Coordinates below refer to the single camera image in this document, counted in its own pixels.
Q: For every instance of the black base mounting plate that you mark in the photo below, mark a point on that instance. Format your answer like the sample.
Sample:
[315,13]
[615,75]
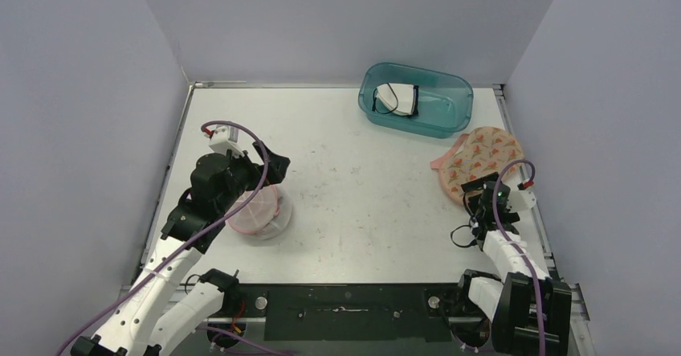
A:
[356,312]

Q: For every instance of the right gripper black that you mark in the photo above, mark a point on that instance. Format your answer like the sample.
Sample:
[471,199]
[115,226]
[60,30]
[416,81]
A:
[479,194]

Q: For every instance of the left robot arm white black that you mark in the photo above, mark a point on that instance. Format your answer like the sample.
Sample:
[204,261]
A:
[138,322]

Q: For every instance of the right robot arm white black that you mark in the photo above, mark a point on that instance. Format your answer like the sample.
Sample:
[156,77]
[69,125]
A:
[528,311]

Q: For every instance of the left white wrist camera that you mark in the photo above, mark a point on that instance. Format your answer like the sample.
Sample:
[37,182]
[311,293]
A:
[221,143]

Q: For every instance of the pink round mesh laundry bag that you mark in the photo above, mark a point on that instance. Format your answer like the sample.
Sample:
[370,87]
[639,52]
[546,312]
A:
[265,216]

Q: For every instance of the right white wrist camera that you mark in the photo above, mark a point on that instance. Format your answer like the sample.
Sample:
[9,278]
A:
[521,200]

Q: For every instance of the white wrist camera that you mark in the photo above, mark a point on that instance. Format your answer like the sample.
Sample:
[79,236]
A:
[221,143]
[521,200]

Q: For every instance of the teal plastic bin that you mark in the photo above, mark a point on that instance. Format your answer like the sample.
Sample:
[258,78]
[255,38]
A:
[416,100]

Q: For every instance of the floral mesh laundry bag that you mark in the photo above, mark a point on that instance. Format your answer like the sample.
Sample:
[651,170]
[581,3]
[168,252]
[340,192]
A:
[482,151]

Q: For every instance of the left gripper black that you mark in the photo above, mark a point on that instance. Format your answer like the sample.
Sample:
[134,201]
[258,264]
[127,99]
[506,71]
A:
[255,169]

